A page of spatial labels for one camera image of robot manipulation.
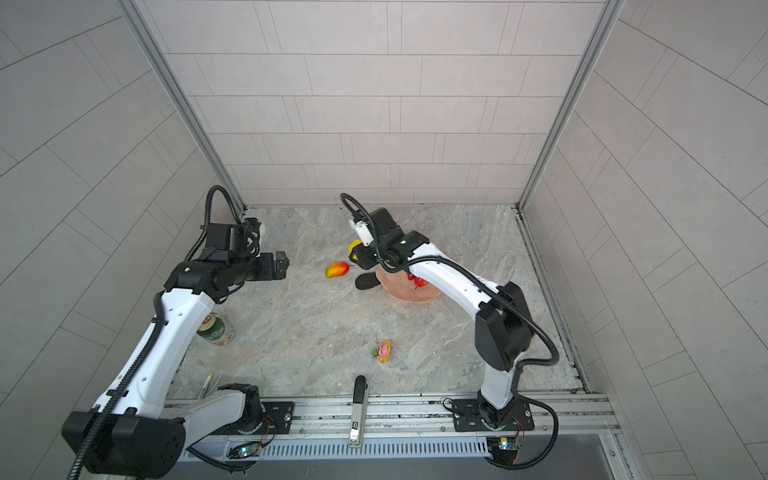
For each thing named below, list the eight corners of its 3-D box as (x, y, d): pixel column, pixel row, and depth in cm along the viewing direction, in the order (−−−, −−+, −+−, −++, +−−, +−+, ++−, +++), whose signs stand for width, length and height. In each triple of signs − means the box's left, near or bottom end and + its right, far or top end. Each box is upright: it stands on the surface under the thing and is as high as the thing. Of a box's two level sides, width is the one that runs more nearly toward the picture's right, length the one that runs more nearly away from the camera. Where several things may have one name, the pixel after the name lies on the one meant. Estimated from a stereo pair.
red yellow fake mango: (326, 278, 98) (324, 273, 96) (328, 267, 101) (326, 262, 99) (348, 278, 98) (347, 273, 96) (349, 267, 101) (348, 262, 99)
